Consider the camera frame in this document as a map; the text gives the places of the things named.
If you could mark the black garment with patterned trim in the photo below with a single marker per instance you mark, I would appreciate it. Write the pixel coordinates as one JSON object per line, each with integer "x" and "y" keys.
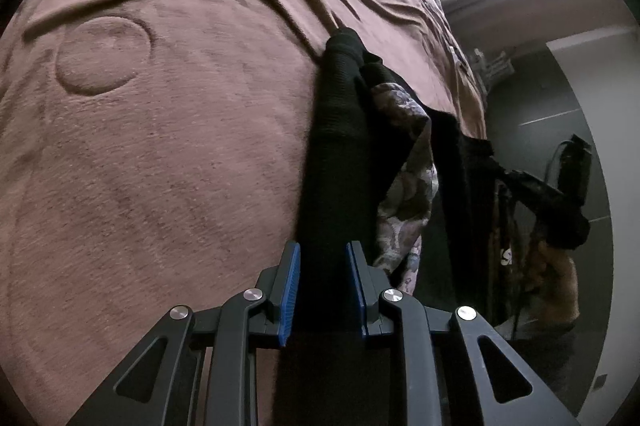
{"x": 384, "y": 170}

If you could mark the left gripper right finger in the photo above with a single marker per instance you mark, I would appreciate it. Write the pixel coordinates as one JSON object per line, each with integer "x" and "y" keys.
{"x": 426, "y": 366}

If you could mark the pink curtain right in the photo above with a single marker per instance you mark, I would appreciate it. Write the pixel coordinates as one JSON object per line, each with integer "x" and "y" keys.
{"x": 518, "y": 25}

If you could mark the brown bed blanket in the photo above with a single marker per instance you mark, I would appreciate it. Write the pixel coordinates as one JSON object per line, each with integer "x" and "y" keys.
{"x": 151, "y": 154}

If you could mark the right hand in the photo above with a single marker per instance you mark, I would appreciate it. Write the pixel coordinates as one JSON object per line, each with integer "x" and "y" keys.
{"x": 551, "y": 288}

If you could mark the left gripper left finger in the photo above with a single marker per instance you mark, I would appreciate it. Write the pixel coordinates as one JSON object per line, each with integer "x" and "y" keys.
{"x": 203, "y": 357}

